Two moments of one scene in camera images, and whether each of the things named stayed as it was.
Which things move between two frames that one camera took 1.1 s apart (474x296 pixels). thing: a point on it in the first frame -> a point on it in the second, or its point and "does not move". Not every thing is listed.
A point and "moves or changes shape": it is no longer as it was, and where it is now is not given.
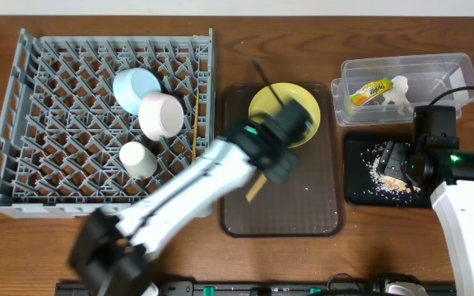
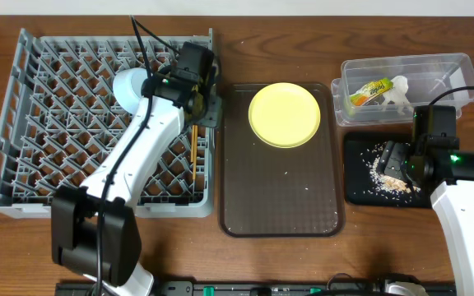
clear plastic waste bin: x=383 y=90 does not move
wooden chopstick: x=194 y=138 moves or changes shape
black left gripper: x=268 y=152 -> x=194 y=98
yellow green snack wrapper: x=371 y=90 does not move
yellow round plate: x=264 y=101 does not move
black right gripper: x=396 y=160 does not move
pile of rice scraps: x=383 y=185 does not move
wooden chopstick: x=256 y=188 -> x=196 y=135
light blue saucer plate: x=132 y=85 does not move
